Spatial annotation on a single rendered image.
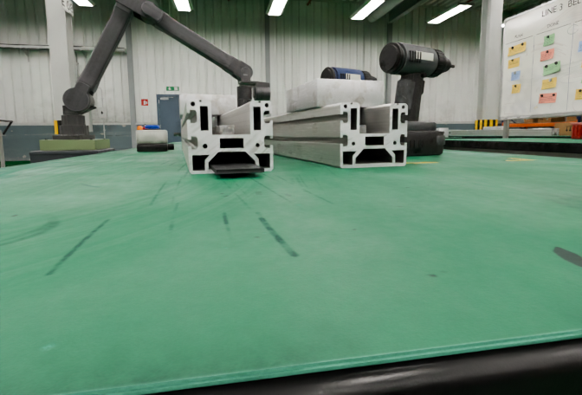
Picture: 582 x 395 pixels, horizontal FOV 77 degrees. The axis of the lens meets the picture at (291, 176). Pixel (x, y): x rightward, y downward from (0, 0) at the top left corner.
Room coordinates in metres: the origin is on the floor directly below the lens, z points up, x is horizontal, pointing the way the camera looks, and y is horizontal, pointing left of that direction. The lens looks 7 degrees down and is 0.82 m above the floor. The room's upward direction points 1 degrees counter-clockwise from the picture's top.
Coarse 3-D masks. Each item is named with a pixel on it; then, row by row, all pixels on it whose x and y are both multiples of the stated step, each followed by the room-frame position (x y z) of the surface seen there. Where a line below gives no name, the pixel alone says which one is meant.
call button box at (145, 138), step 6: (138, 132) 1.00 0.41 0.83; (144, 132) 1.00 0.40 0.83; (150, 132) 1.01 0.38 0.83; (156, 132) 1.01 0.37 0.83; (162, 132) 1.01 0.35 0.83; (138, 138) 1.00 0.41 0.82; (144, 138) 1.00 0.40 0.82; (150, 138) 1.00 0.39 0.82; (156, 138) 1.01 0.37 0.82; (162, 138) 1.01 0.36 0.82; (144, 144) 1.01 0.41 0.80; (150, 144) 1.01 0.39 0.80; (156, 144) 1.01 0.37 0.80; (162, 144) 1.02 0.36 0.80; (168, 144) 1.05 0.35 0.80; (138, 150) 1.00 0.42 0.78; (144, 150) 1.00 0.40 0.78; (150, 150) 1.00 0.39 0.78; (156, 150) 1.01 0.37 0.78; (162, 150) 1.01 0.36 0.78
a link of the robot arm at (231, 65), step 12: (144, 12) 1.27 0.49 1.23; (156, 12) 1.28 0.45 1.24; (156, 24) 1.31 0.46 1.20; (168, 24) 1.32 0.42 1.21; (180, 24) 1.34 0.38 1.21; (180, 36) 1.34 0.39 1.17; (192, 36) 1.35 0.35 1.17; (192, 48) 1.35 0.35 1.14; (204, 48) 1.36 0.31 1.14; (216, 48) 1.37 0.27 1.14; (216, 60) 1.37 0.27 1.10; (228, 60) 1.38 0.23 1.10; (228, 72) 1.41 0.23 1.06; (240, 72) 1.39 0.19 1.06; (252, 72) 1.41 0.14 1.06
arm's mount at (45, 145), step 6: (42, 144) 1.16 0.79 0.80; (48, 144) 1.17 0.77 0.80; (54, 144) 1.17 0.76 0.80; (60, 144) 1.17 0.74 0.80; (66, 144) 1.18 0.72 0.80; (72, 144) 1.18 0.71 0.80; (78, 144) 1.18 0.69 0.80; (84, 144) 1.19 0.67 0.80; (90, 144) 1.19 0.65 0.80; (96, 144) 1.21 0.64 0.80; (102, 144) 1.27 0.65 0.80; (108, 144) 1.34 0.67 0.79; (42, 150) 1.16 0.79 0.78; (48, 150) 1.17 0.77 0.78; (54, 150) 1.17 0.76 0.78; (60, 150) 1.17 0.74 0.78
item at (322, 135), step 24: (264, 120) 0.89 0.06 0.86; (288, 120) 0.69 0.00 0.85; (312, 120) 0.60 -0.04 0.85; (336, 120) 0.49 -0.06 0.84; (360, 120) 0.57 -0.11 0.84; (384, 120) 0.51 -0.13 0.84; (288, 144) 0.69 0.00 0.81; (312, 144) 0.57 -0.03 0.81; (336, 144) 0.48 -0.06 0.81; (360, 144) 0.48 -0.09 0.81; (384, 144) 0.49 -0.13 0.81
